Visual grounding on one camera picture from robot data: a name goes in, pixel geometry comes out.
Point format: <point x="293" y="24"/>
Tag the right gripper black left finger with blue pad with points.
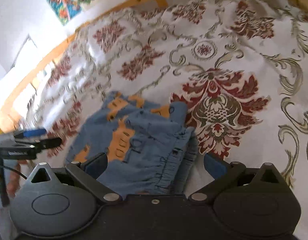
<point x="85" y="176"/>

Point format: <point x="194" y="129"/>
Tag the blue pants orange truck print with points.
<point x="148" y="146"/>

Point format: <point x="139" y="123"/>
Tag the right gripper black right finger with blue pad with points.
<point x="224" y="175"/>

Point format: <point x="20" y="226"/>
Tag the person's left hand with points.
<point x="15" y="180"/>

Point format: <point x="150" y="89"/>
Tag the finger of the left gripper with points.
<point x="41" y="144"/>
<point x="29" y="133"/>

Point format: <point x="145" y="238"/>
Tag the white floral bedspread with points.
<point x="240" y="66"/>

